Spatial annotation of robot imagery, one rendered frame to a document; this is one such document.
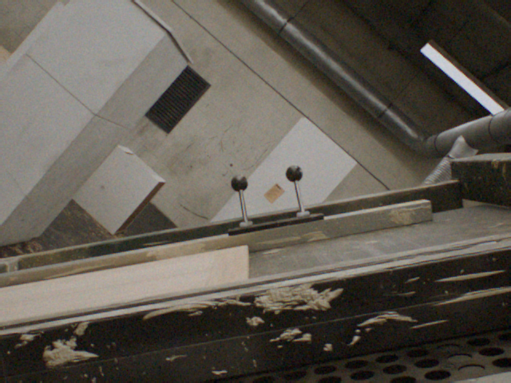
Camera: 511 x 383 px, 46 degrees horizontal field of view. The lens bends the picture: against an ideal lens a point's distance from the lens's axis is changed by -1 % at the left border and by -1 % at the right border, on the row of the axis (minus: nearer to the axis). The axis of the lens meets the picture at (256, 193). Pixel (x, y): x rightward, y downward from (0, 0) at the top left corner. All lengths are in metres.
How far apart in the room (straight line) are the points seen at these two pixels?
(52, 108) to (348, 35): 6.63
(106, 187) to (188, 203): 3.25
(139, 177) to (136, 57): 2.79
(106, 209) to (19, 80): 2.79
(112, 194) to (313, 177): 2.30
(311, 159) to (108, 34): 2.04
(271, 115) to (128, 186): 3.70
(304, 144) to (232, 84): 4.67
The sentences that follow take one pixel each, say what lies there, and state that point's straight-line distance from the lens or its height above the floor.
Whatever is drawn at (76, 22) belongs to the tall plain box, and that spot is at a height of 1.42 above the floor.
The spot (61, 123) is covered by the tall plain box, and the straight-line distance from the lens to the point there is 3.66.
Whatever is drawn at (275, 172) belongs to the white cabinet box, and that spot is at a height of 1.55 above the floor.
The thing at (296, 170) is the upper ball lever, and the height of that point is 1.51.
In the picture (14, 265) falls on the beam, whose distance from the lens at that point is 1.56.
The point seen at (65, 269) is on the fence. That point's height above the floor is 1.05.
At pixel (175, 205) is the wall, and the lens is 9.43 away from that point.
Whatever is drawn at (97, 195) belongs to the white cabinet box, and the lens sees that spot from 6.34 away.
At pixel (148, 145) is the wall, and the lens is 9.53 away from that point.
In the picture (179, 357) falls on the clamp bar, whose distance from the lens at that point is 0.53.
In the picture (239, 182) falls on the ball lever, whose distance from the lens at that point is 1.28.
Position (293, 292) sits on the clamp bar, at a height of 1.40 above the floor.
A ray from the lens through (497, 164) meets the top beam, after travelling 1.32.
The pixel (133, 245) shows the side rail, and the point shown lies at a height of 1.12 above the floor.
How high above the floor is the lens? 1.46
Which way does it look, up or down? 2 degrees down
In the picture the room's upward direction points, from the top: 41 degrees clockwise
